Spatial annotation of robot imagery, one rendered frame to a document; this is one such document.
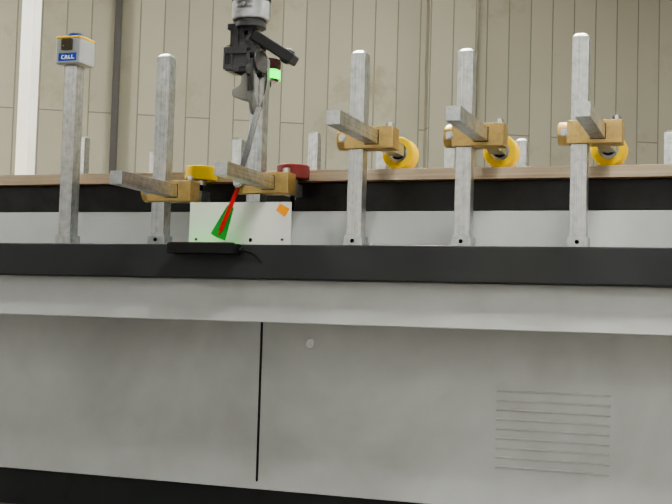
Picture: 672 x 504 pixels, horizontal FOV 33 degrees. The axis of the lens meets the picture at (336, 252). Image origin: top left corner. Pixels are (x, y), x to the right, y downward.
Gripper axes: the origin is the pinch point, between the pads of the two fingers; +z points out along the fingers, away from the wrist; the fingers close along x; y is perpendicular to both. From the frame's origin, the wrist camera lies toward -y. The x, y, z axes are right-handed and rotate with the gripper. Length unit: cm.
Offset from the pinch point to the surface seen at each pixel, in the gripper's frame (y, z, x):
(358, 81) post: -22.5, -6.7, -6.0
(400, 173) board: -27.6, 12.1, -24.7
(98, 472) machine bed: 54, 90, -28
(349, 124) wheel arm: -27.8, 6.9, 14.7
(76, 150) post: 52, 8, -7
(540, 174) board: -61, 13, -25
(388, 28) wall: 95, -127, -409
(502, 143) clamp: -56, 8, -5
